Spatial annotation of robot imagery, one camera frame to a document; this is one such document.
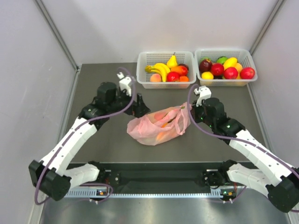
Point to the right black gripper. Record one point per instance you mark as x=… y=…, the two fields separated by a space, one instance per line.
x=194 y=111

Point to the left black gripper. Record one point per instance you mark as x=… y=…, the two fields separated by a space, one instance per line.
x=138 y=108

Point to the pink plastic bag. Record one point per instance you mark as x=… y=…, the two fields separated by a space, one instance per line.
x=147 y=130

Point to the green orange mango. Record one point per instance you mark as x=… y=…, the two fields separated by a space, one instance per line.
x=170 y=116

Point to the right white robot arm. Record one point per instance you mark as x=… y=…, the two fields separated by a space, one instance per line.
x=272 y=177

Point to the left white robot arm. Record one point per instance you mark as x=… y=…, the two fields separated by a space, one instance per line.
x=51 y=175

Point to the peach fruit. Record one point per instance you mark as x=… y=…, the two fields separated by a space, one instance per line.
x=156 y=78

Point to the orange tangerine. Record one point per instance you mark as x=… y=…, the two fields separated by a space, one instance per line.
x=184 y=79

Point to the yellow lemon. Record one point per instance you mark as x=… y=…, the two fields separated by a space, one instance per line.
x=207 y=75

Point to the yellow banana bunch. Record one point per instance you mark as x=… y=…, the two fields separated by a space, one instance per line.
x=158 y=68

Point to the red apple in left basket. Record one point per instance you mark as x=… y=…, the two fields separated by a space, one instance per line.
x=173 y=77

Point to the red apple middle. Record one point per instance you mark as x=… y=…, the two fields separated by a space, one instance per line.
x=217 y=69

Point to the left white plastic basket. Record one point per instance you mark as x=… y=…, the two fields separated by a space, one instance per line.
x=151 y=58

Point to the white plastic basket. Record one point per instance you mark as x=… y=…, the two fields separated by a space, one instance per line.
x=244 y=59
x=151 y=58

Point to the dark red apple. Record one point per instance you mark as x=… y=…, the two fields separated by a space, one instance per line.
x=205 y=65

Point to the right white plastic basket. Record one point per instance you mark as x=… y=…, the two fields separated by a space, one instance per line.
x=244 y=59

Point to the red apple front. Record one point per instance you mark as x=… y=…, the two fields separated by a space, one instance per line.
x=230 y=73

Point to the dark plum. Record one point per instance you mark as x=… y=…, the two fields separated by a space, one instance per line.
x=182 y=64

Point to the yellow pear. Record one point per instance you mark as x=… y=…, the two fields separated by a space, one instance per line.
x=172 y=62

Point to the green lime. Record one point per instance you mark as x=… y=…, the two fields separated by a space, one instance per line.
x=222 y=60

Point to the yellow mango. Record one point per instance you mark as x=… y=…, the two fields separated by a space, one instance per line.
x=231 y=62

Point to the red apple right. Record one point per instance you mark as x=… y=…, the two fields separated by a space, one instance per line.
x=247 y=73

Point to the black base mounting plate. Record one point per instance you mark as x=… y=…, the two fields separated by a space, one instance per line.
x=160 y=177

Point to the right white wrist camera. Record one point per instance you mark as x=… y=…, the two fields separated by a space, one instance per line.
x=203 y=93

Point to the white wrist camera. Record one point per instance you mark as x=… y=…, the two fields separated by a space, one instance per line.
x=203 y=93
x=125 y=84

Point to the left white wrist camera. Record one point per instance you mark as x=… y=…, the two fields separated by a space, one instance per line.
x=125 y=84

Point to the grey slotted cable duct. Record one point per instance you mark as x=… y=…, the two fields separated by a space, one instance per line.
x=102 y=192

